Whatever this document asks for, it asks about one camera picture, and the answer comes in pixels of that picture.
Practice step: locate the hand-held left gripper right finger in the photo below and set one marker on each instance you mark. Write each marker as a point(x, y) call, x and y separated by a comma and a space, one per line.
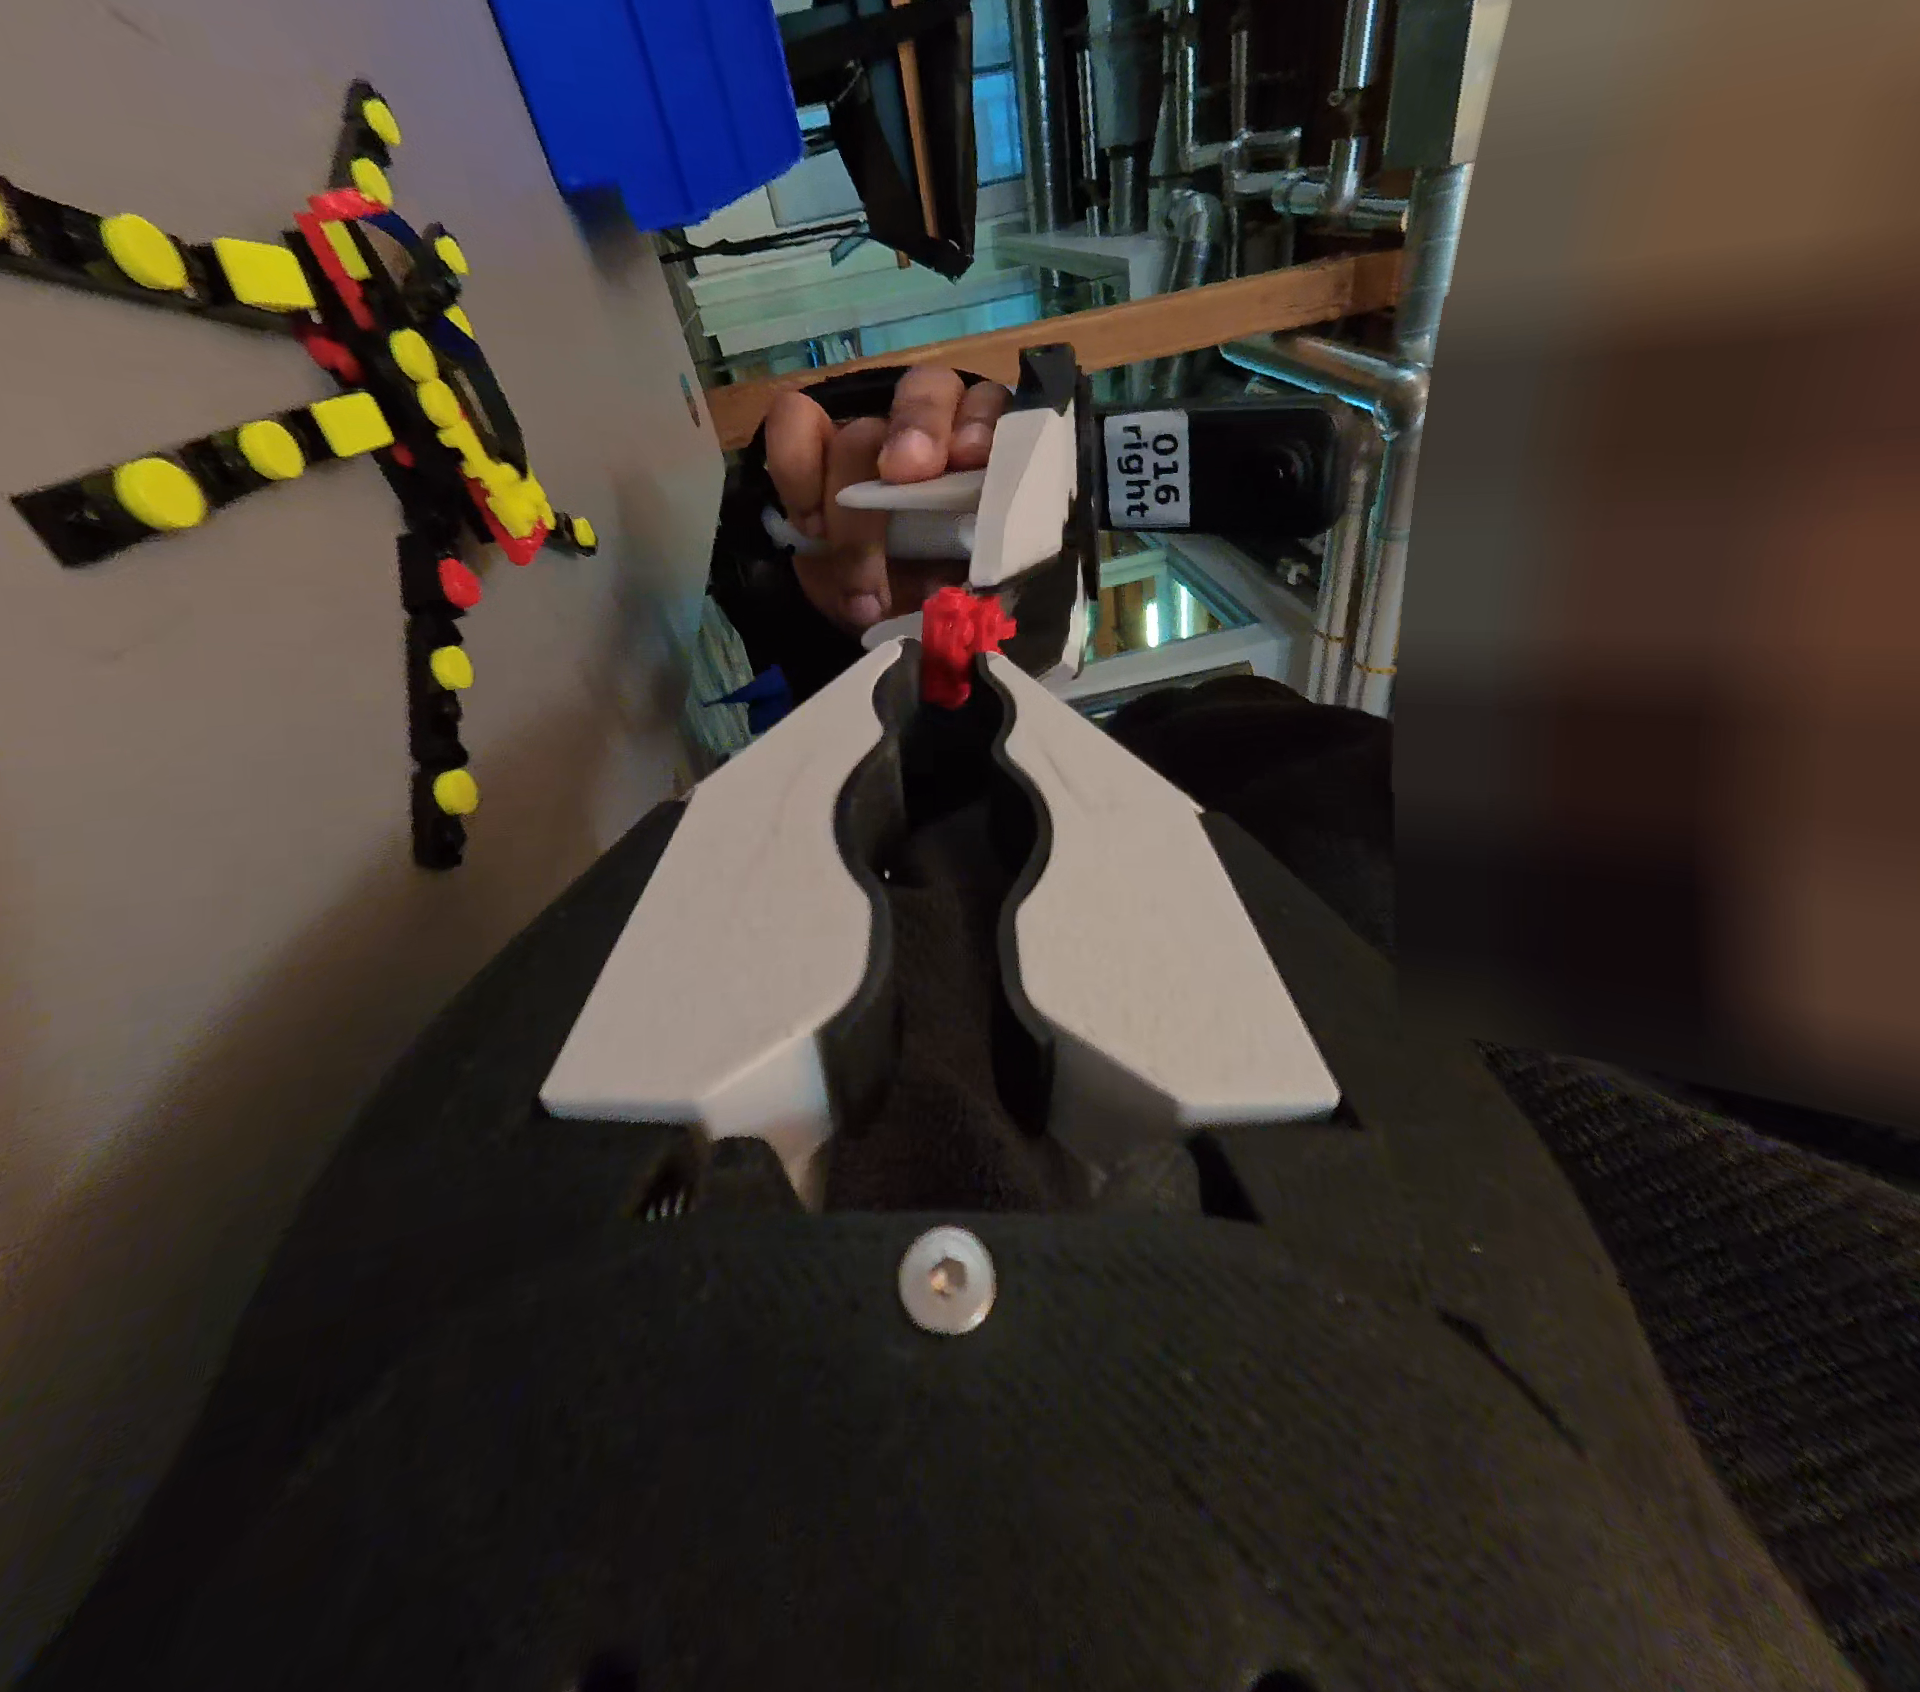
point(1157, 972)

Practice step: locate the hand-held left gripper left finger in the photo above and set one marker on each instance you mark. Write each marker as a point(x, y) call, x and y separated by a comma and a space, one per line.
point(707, 958)

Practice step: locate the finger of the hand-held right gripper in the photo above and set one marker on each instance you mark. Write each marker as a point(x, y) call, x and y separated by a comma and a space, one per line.
point(1067, 669)
point(1026, 500)

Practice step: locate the red lego piece with studs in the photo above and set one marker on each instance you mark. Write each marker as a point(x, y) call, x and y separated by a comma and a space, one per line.
point(958, 640)

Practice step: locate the person's right forearm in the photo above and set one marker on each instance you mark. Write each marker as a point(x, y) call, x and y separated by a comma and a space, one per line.
point(751, 619)

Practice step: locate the black yellow lego spider model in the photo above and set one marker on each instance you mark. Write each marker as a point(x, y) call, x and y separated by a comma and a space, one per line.
point(409, 353)

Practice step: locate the person's right hand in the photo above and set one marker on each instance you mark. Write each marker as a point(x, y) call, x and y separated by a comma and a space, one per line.
point(841, 438)

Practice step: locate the wooden beam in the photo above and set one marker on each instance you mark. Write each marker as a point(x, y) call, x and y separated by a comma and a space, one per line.
point(1170, 323)

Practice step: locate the black computer monitor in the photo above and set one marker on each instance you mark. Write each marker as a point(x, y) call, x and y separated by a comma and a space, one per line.
point(910, 133)

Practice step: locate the cluster of metal pipes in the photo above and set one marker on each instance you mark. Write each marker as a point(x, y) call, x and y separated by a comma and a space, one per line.
point(1140, 42)

